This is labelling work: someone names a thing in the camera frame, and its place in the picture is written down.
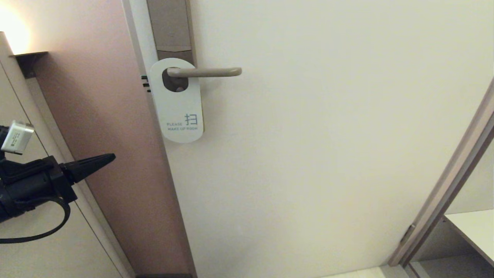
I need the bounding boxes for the white door hanger sign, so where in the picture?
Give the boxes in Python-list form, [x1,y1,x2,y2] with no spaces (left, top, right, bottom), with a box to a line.
[149,58,204,143]

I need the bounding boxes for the bronze door lock plate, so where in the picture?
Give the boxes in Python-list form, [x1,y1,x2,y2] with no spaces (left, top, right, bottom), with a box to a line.
[146,0,197,92]

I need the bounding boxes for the cream white door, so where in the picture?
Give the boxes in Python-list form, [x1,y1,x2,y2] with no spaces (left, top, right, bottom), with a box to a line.
[123,0,494,278]

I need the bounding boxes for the cream wardrobe panel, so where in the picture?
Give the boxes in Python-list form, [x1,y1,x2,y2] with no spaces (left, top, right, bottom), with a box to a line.
[0,32,135,278]

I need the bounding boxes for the white closet shelf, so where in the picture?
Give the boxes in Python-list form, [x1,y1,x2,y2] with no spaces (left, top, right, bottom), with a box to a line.
[443,210,494,268]

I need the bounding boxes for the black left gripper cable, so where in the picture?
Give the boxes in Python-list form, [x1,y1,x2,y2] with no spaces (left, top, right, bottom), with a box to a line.
[0,196,71,244]

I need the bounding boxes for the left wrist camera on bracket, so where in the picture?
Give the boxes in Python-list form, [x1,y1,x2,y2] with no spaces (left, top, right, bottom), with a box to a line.
[0,120,35,163]

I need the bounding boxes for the beige metal door handle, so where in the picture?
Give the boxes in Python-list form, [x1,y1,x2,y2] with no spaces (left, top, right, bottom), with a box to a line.
[167,67,242,78]

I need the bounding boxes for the taupe frame hinge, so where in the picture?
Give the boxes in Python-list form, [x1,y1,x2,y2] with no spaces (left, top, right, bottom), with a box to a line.
[400,224,416,244]

